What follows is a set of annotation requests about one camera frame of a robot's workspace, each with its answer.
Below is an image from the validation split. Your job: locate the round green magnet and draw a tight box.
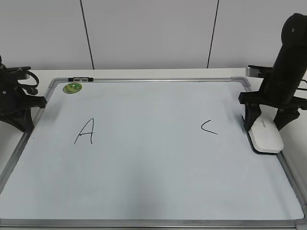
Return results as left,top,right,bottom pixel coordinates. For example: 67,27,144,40
63,82,83,94

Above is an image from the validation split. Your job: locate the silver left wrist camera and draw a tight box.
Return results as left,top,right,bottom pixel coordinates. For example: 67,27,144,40
7,66,31,80

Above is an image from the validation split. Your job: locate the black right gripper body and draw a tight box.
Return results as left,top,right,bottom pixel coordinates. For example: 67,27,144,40
238,69,307,110

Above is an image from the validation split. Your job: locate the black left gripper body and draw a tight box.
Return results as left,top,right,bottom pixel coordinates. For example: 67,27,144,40
0,66,47,115

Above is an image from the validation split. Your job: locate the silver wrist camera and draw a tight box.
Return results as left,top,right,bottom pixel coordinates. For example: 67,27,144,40
246,65,272,78
7,66,31,80

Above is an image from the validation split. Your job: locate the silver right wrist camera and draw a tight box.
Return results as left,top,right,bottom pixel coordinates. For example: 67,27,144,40
246,65,272,78

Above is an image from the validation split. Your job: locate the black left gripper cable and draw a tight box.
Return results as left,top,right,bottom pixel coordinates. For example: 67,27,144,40
16,70,40,97

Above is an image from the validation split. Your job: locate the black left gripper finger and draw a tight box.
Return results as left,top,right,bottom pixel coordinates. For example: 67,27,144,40
0,108,34,132

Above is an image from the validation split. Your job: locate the white whiteboard eraser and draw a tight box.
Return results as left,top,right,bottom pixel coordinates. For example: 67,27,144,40
247,115,284,155

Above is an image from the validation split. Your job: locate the black silver marker clip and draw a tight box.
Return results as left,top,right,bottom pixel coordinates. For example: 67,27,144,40
68,77,94,82

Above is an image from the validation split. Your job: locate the white framed whiteboard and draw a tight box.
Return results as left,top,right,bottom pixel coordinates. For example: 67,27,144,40
0,77,307,229

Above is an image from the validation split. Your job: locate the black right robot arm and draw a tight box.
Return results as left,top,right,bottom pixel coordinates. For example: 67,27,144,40
238,13,307,131

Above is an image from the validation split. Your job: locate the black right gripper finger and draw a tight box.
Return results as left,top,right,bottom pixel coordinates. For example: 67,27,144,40
274,108,300,131
244,103,261,131

